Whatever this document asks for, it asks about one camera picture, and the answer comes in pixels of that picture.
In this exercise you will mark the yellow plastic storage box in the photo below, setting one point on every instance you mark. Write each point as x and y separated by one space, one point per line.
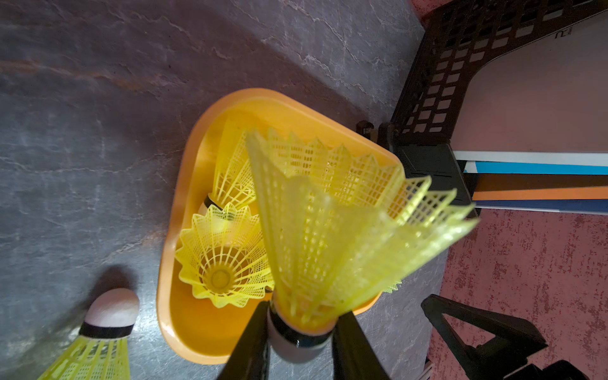
194 328

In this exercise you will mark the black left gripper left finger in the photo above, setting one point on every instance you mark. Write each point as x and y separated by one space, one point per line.
250 357

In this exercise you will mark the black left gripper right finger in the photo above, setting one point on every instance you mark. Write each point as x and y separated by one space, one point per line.
352 354

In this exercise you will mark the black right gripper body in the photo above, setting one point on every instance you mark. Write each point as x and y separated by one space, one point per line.
560 370

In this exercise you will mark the yellow shuttlecock six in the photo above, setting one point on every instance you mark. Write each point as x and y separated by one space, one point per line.
100 351

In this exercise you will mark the white book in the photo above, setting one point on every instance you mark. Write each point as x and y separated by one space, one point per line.
550 158

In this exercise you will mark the yellow shuttlecock eight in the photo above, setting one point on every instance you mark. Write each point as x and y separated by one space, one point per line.
223 257

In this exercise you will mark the yellow shuttlecock four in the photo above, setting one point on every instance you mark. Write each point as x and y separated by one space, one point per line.
339 229

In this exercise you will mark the blue folder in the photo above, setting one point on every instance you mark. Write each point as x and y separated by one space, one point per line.
575 206

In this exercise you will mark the yellow shuttlecock two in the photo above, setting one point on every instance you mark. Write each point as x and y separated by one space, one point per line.
233 180

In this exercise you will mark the teal book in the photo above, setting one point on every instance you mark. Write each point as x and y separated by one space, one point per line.
494 167

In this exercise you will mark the black file holder rack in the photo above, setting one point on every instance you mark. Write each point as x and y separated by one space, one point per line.
461 37

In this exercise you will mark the orange spine book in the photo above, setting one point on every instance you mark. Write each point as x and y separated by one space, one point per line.
540 187

